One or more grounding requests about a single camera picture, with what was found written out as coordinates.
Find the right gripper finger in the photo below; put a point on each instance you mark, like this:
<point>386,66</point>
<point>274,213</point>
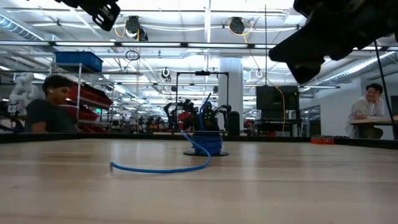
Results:
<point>301,56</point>

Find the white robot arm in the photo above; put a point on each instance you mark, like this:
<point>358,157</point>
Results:
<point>23,90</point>

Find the black monitor on cart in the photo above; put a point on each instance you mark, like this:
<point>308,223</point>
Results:
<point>273,98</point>

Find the blue storage bin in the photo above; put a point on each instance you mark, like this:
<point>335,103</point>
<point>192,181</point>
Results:
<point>77,59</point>

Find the long light bar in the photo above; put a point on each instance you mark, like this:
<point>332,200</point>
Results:
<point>149,44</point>

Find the thin black diagonal rod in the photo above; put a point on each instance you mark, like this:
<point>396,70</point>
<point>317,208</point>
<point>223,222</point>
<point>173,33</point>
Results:
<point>385,87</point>

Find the white building column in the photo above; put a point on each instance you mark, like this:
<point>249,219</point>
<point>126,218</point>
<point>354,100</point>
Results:
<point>230,77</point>

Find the person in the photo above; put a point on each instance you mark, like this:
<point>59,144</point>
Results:
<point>367,107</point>
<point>46,115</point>

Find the small red box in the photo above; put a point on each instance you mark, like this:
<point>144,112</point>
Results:
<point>322,140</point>

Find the metal shelf with red bins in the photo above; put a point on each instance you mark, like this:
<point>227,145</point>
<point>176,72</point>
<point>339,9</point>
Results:
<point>90,96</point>

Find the wooden table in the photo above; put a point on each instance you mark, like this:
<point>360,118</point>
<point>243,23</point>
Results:
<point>373,120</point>

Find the black background robot station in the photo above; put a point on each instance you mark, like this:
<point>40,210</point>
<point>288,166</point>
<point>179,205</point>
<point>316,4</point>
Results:
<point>202,73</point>

